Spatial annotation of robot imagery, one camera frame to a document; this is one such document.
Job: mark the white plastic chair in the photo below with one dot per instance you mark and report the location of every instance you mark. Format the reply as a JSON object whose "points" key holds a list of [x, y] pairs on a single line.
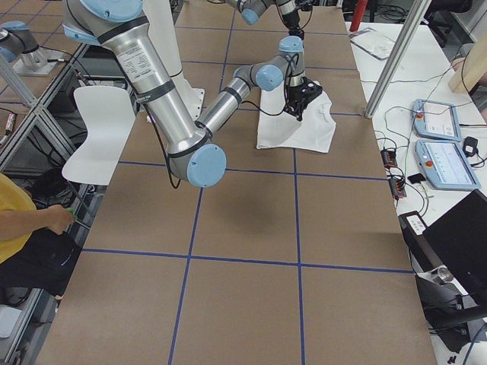
{"points": [[109, 117]]}

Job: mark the blue teach pendant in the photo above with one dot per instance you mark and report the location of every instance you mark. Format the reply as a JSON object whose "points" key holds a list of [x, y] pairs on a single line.
{"points": [[445, 166], [433, 119]]}

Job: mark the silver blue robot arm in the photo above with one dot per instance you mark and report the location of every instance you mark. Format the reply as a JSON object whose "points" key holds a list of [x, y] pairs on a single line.
{"points": [[122, 27], [252, 10]]}

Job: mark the white long-sleeve printed shirt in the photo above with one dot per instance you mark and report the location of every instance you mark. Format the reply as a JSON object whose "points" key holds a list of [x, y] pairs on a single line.
{"points": [[277, 129]]}

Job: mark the person's hand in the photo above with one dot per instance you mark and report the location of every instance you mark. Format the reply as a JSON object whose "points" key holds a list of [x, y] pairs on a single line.
{"points": [[59, 218]]}

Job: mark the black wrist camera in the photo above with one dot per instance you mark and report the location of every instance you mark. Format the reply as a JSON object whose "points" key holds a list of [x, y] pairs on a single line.
{"points": [[310, 90]]}

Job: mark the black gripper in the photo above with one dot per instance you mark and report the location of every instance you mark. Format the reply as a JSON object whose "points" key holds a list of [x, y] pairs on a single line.
{"points": [[297, 98], [294, 28]]}

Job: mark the lower blue teach pendant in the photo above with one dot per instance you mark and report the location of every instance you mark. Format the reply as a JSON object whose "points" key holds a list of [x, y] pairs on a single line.
{"points": [[445, 166]]}

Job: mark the black laptop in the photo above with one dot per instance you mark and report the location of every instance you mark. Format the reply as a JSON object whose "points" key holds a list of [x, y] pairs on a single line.
{"points": [[458, 238]]}

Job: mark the upper blue teach pendant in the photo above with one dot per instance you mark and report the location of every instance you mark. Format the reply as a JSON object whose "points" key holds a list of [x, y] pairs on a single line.
{"points": [[433, 119]]}

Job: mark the aluminium frame post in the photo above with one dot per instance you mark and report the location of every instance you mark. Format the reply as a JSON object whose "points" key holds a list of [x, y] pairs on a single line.
{"points": [[403, 40]]}

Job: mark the white central column pedestal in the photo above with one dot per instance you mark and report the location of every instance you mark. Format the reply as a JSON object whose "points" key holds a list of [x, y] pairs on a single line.
{"points": [[163, 36]]}

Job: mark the person in yellow shirt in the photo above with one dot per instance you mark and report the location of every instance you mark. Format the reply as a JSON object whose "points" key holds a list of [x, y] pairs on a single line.
{"points": [[32, 256]]}

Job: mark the red fire extinguisher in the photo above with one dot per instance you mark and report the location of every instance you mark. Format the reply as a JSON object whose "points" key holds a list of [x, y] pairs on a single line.
{"points": [[358, 15]]}

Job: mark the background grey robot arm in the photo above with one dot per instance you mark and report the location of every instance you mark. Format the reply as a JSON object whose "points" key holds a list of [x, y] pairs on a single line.
{"points": [[20, 48]]}

